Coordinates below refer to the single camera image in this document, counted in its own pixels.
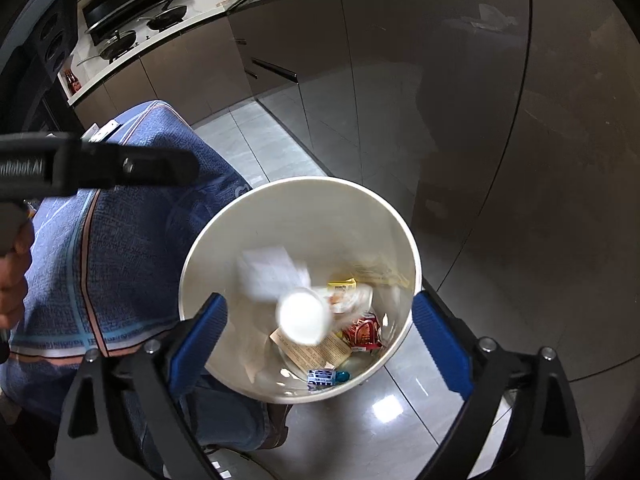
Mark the blue jeans leg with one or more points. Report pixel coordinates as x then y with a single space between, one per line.
219 417

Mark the patterned white paper cup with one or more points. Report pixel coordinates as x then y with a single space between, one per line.
304 315

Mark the black wok left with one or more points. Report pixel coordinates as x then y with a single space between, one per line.
116 46

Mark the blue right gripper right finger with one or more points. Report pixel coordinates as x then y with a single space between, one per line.
449 356

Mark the black wok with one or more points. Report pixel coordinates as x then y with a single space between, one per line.
116 46
168 16

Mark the yellow sachet wrapper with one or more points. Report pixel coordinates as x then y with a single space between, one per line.
345 285

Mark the white trash bin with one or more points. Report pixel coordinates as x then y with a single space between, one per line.
318 276

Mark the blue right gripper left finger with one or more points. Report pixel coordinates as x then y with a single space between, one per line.
192 342

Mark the blue candy wrapper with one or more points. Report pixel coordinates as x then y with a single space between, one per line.
324 378

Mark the green white medicine box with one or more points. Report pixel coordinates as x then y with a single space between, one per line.
96 134

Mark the red snack bag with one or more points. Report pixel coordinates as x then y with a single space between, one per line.
364 334

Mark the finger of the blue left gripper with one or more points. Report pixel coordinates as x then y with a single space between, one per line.
106 165

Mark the blue plaid tablecloth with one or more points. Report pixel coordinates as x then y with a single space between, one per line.
106 265

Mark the left hand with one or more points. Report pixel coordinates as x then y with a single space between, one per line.
14 266

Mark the black wok right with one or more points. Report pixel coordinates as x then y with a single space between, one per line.
168 16

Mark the red yellow medicine box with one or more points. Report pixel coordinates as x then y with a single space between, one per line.
331 353

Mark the red sauce bottle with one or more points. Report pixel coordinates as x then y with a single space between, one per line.
72 82

